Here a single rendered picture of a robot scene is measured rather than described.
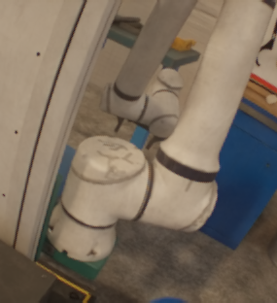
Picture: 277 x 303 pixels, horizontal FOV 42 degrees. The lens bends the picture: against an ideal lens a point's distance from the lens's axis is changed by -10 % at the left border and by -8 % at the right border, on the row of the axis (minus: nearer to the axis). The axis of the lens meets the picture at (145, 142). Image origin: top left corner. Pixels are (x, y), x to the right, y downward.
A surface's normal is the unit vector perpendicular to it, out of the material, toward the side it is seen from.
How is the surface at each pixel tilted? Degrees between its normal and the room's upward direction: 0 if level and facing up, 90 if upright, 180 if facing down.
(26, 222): 90
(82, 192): 90
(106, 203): 90
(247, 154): 90
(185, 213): 80
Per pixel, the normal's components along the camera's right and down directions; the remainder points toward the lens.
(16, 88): -0.29, 0.35
